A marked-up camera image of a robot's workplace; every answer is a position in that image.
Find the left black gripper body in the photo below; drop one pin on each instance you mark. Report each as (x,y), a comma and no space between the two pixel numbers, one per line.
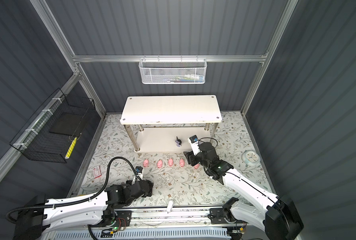
(150,193)

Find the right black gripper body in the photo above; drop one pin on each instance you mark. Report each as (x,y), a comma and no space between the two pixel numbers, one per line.
(206,164)

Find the black purple figurine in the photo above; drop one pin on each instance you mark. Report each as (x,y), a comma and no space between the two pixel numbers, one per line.
(178,142)

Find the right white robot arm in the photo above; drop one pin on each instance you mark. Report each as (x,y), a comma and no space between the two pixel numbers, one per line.
(230,177)

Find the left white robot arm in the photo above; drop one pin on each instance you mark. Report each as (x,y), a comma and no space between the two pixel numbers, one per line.
(99,209)

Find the white two-tier shelf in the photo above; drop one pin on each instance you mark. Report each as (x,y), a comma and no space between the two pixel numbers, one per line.
(153,123)

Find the white round clock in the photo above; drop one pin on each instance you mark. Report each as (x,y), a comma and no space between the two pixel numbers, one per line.
(251,158)

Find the red white card pack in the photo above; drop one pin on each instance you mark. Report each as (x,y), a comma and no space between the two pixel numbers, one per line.
(97,172)

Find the tubes in white basket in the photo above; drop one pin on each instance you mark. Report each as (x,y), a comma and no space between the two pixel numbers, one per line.
(188,79)

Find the yellow marker in basket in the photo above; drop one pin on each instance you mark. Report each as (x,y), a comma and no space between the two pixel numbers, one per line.
(71,148)

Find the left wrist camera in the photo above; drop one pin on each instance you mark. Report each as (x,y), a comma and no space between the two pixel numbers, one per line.
(139,174)

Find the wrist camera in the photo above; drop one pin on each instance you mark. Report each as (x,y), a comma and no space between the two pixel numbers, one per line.
(139,174)
(194,142)

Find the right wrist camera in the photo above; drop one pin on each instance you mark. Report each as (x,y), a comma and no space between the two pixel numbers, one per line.
(194,142)

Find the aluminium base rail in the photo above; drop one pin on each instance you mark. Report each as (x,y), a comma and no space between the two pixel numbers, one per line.
(178,217)

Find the white wire wall basket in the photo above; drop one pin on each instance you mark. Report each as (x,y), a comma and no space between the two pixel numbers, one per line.
(154,73)

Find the black wire wall basket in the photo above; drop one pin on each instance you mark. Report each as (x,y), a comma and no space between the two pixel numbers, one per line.
(49,136)

